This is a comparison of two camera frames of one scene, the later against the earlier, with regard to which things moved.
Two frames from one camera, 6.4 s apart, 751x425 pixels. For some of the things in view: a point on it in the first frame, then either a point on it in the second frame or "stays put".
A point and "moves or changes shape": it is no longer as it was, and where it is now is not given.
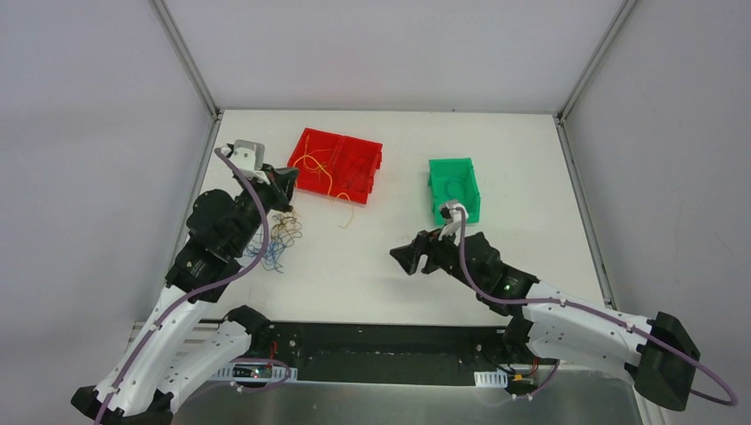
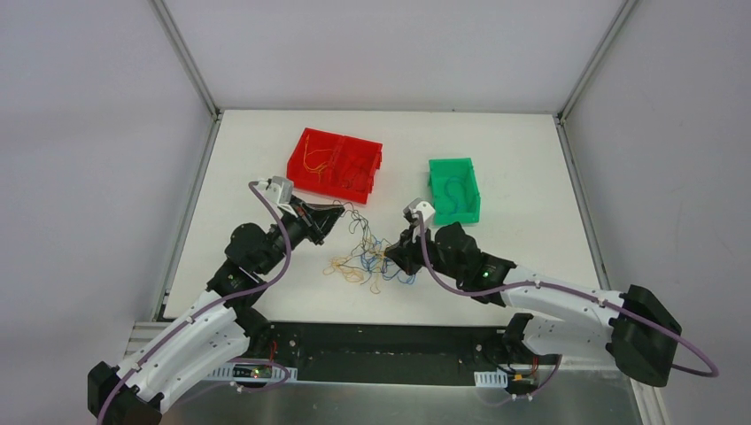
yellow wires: [316, 165] moves or changes shape
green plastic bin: [454, 181] stays put
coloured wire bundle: [284, 227] moves or changes shape
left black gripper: [277, 186] to [311, 221]
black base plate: [386, 352] stays put
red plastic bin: [335, 165] stays put
